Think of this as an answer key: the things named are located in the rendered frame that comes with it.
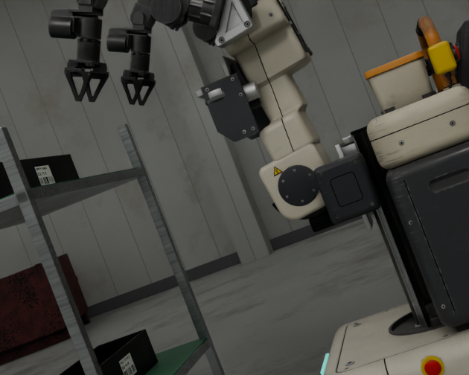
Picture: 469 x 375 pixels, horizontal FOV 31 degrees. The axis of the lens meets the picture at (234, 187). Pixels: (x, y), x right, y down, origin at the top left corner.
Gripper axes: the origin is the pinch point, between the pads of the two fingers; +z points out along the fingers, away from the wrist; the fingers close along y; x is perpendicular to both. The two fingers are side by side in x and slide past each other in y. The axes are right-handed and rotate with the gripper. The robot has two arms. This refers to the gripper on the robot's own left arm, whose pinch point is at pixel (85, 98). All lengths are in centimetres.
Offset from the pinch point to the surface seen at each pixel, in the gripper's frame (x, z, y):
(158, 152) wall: -156, 55, -653
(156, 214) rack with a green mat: 3, 36, -65
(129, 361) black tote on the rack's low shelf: 8, 75, -31
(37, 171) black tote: -21.7, 21.9, -24.3
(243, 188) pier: -59, 81, -623
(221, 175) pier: -82, 70, -623
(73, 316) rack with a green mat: 8, 49, 22
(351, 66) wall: 35, -48, -651
